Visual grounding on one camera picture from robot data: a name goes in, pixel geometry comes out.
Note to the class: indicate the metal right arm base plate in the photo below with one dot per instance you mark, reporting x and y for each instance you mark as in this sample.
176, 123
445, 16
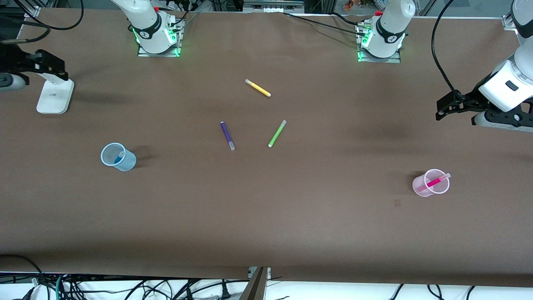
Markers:
143, 53

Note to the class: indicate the yellow marker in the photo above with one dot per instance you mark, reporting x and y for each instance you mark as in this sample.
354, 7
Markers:
259, 88

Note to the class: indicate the translucent blue plastic cup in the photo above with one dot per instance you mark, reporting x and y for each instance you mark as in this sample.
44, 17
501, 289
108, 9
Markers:
125, 163

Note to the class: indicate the translucent pink plastic cup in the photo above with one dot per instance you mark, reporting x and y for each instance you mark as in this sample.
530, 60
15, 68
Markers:
416, 187

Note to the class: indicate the purple marker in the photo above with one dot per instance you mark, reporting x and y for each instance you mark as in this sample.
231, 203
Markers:
226, 132

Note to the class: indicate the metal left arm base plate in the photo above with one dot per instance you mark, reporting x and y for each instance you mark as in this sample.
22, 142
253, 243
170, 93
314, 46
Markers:
374, 60

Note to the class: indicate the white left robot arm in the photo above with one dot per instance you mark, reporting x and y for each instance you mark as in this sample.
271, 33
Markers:
389, 29

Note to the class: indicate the white table bracket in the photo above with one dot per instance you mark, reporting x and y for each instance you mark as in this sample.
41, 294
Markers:
266, 273

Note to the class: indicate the aluminium frame corner bracket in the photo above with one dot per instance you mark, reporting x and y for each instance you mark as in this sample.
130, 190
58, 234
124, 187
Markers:
29, 12
508, 23

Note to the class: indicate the silver metal box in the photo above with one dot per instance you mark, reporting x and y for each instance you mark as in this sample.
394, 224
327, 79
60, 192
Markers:
270, 6

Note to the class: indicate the green marker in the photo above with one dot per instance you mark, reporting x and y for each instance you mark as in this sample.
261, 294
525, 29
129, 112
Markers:
277, 134

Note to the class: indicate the blue marker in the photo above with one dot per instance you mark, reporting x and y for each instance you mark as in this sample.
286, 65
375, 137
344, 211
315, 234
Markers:
118, 157

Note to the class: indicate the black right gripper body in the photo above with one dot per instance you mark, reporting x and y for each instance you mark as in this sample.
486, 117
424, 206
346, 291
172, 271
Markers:
13, 59

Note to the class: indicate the dark wooden table leg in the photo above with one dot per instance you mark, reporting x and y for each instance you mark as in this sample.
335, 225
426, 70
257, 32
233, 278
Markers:
254, 289

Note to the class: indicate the pink marker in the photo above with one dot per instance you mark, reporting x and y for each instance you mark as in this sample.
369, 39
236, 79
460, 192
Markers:
435, 182

